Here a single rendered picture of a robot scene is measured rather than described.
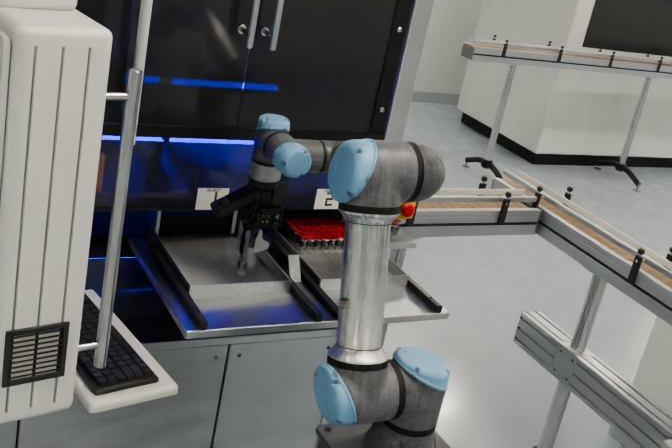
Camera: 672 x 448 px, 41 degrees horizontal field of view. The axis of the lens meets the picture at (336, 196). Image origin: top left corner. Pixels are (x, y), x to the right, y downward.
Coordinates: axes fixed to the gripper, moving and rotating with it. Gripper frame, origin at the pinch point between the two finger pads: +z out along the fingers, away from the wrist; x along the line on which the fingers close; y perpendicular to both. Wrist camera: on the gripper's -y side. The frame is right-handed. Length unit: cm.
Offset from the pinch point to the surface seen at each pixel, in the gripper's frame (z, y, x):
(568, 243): 7, 121, 15
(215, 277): 7.1, -5.0, 2.2
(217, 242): 7.0, 2.5, 21.6
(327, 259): 7.0, 29.8, 9.6
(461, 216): 4, 87, 30
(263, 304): 7.3, 2.1, -11.7
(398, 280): 5.1, 42.1, -7.2
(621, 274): 6, 121, -9
